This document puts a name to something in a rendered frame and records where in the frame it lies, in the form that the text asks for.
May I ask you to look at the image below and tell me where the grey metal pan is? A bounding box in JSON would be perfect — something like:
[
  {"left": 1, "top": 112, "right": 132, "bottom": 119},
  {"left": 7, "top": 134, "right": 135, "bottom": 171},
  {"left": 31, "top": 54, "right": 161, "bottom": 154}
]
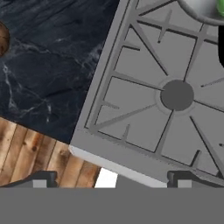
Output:
[{"left": 176, "top": 0, "right": 224, "bottom": 26}]

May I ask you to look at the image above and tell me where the green vegetable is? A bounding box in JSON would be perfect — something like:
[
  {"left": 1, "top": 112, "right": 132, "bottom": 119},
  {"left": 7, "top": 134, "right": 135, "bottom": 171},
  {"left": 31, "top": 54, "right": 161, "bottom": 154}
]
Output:
[{"left": 215, "top": 0, "right": 224, "bottom": 18}]

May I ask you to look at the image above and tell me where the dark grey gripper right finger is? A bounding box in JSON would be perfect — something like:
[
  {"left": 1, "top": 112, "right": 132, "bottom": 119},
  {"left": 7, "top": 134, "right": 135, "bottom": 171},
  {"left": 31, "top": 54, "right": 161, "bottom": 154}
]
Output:
[{"left": 166, "top": 170, "right": 224, "bottom": 188}]

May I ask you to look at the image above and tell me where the brown potato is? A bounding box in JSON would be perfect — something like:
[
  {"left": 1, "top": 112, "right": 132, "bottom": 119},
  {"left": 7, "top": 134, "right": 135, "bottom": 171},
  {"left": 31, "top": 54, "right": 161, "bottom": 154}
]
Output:
[{"left": 0, "top": 20, "right": 11, "bottom": 58}]

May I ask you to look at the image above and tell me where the grey gas hob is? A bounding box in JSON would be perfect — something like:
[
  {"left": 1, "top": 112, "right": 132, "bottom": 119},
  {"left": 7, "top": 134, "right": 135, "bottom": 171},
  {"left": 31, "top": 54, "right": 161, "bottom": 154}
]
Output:
[{"left": 68, "top": 0, "right": 224, "bottom": 188}]

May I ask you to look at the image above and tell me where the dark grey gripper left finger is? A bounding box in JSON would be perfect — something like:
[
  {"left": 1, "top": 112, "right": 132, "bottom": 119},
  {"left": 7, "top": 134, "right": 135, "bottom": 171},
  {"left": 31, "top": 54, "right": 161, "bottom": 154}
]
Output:
[{"left": 2, "top": 171, "right": 59, "bottom": 188}]

